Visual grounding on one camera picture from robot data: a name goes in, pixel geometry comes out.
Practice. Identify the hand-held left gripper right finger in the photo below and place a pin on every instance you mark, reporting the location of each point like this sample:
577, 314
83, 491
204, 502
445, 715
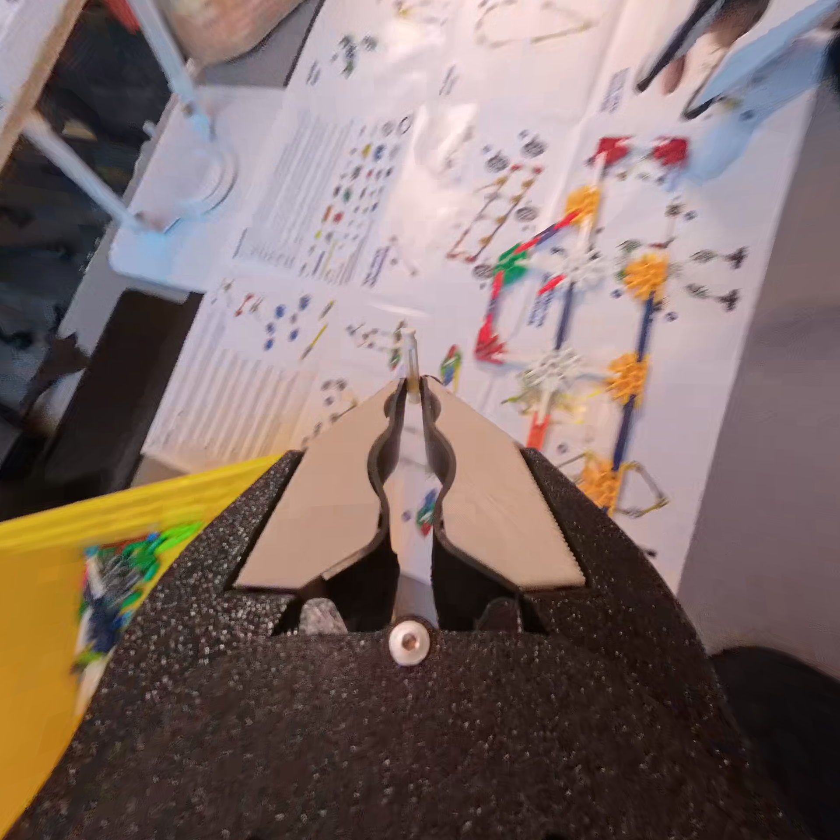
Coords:
519, 525

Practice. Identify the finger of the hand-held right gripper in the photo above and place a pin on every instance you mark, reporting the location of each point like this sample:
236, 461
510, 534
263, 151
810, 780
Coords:
775, 59
676, 46

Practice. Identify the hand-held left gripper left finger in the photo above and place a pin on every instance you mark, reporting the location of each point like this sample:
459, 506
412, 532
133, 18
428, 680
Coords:
309, 525

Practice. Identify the pile of toy rods and connectors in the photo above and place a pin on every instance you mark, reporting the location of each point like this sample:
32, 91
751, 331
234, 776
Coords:
125, 584

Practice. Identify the thin grey rod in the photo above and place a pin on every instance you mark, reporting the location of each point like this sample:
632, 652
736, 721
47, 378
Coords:
414, 361

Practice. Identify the colourful rod connector toy model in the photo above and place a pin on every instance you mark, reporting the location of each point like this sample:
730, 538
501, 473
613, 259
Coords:
578, 269

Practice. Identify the yellow plastic bin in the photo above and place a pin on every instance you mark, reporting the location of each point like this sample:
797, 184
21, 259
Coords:
33, 630

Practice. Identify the person's right hand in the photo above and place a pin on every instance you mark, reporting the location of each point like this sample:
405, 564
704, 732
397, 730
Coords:
722, 46

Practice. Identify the flat dark device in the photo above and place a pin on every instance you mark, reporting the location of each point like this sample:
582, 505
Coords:
118, 394

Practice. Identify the toy building instruction sheet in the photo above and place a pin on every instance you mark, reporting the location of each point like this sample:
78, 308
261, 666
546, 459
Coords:
394, 158

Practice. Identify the black textured pad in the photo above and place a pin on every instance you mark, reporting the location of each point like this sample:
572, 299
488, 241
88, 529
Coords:
788, 735

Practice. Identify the white round disc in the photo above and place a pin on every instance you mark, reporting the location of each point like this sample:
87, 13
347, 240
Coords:
197, 184

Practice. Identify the white stand frame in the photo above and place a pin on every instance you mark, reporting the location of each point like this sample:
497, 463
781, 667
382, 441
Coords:
177, 79

